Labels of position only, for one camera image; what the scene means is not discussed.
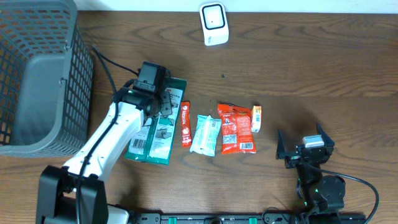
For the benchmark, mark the red coffee stick sachet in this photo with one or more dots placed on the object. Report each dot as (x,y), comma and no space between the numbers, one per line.
(186,131)

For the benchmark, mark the white barcode scanner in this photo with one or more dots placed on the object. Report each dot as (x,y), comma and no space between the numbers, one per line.
(214,23)

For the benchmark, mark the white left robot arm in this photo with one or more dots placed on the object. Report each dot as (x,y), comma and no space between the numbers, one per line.
(75,193)

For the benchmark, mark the mint green tissue pack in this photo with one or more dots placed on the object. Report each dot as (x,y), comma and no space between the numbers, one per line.
(206,133)

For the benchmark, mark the grey plastic mesh basket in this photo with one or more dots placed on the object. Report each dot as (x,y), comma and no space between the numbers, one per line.
(46,79)

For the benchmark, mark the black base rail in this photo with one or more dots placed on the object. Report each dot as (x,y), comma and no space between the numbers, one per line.
(272,217)

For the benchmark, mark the green white wipes pack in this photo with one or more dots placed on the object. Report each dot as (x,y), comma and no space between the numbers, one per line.
(153,143)

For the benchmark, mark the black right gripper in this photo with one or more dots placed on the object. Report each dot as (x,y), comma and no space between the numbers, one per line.
(329,144)

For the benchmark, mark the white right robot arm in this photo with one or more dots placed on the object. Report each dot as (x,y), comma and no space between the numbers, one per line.
(323,194)

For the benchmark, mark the red candy bag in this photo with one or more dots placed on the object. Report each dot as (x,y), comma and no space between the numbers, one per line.
(236,129)

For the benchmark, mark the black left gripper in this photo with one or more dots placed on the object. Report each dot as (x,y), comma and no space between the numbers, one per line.
(166,100)

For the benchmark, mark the small orange tissue pack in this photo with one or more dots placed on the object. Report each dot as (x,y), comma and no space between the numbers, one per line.
(256,119)

